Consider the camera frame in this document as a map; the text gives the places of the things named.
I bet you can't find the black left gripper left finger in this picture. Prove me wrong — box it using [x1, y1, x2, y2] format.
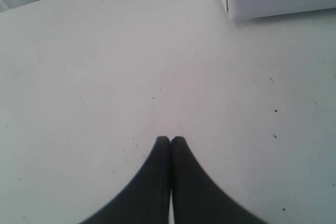
[83, 136, 171, 223]

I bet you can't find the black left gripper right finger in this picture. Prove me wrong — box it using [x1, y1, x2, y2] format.
[171, 136, 260, 223]

